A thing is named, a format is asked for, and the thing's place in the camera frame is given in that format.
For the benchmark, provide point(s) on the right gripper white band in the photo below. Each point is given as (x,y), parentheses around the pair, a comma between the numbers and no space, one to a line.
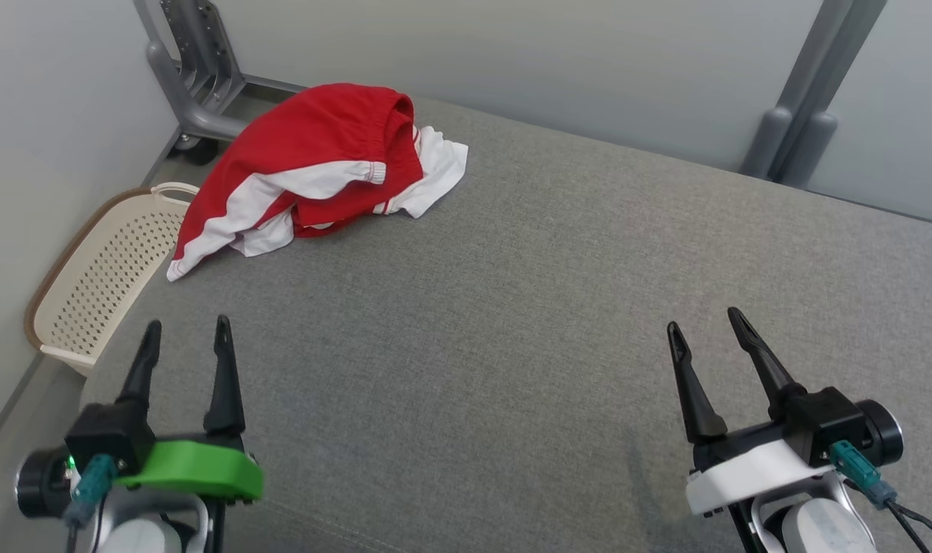
(750,472)

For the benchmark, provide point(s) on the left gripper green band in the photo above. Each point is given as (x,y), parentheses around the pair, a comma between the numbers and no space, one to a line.
(204,468)

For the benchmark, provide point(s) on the red shorts white side stripe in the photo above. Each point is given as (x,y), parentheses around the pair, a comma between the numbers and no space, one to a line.
(312,130)

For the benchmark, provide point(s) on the red Bulls 23 jersey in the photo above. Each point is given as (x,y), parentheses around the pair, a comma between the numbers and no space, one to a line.
(435,165)

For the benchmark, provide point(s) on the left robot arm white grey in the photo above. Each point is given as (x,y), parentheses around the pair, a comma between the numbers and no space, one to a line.
(139,534)

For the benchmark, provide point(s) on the cream perforated laundry basket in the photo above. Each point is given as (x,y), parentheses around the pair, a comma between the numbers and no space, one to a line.
(104,276)

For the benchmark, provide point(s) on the black caster wheel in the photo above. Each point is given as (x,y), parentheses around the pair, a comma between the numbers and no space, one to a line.
(198,150)

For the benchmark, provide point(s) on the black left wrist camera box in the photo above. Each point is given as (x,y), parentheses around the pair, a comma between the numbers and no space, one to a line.
(104,434)

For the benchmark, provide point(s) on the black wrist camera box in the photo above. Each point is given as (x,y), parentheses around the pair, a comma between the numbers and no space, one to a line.
(104,434)
(823,422)

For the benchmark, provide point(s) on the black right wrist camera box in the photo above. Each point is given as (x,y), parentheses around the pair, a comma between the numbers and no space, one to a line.
(823,422)

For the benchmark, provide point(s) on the grey partition post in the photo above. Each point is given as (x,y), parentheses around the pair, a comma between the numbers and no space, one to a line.
(811,150)
(773,146)

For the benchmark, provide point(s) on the grey metal stand frame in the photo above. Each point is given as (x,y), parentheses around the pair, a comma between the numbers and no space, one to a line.
(197,115)

